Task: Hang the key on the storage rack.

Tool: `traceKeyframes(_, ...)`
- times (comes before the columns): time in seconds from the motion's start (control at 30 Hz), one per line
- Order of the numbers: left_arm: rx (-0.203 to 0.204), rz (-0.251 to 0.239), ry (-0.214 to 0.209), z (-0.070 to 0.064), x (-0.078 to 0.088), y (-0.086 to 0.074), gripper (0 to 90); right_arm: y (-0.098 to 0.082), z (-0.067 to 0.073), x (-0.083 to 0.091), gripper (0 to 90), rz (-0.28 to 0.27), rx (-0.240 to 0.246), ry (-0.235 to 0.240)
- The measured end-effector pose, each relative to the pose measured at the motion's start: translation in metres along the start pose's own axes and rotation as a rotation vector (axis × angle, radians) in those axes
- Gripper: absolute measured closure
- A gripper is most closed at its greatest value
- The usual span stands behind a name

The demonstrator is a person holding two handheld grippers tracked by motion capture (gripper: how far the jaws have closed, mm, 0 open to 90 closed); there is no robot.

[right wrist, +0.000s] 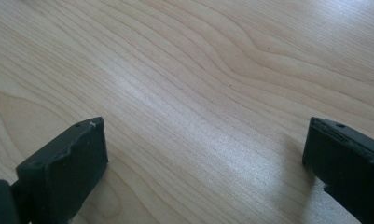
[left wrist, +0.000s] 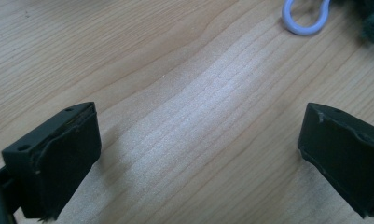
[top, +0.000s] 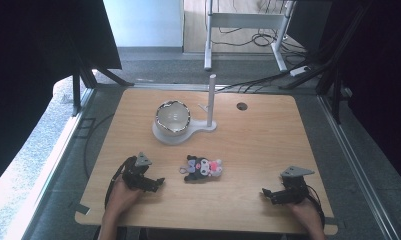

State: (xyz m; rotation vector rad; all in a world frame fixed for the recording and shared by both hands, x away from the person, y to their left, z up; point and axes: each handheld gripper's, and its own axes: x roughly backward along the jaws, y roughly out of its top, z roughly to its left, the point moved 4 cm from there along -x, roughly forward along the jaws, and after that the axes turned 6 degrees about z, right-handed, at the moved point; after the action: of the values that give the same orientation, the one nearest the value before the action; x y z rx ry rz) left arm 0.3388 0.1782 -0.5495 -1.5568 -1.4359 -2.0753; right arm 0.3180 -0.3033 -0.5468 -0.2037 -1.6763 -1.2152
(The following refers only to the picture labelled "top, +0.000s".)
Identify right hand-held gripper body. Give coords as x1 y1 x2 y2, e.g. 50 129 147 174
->
270 165 316 206

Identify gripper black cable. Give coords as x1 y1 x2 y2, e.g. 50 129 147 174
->
303 184 326 229
103 156 136 210

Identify white stand with post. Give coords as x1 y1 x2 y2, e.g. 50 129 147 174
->
151 73 218 146

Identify white power strip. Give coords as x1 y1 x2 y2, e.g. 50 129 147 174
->
289 65 310 77

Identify black and pink plush toy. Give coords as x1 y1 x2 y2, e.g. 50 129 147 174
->
179 154 224 183

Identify white metal table frame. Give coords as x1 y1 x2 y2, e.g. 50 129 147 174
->
203 0 296 73

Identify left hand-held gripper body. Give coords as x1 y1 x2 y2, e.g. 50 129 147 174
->
121 151 159 193

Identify metal bowl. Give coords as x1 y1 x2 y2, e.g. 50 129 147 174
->
154 99 192 137

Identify person's right hand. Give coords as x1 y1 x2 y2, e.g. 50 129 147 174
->
287 198 325 234

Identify black floor cables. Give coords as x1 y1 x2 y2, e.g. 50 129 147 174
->
211 0 319 94

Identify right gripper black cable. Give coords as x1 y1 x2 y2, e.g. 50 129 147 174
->
303 184 326 229

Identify person's left hand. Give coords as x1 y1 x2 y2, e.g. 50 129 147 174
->
105 175 145 218

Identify black metal stand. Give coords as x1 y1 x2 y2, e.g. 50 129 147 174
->
71 39 136 118
279 0 376 125

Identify black curtain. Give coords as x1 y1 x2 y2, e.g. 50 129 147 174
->
0 0 123 194
287 0 401 191

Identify black cable on floor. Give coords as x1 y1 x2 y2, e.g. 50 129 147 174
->
83 113 116 180

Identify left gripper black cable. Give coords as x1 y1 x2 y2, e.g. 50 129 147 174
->
103 156 136 210

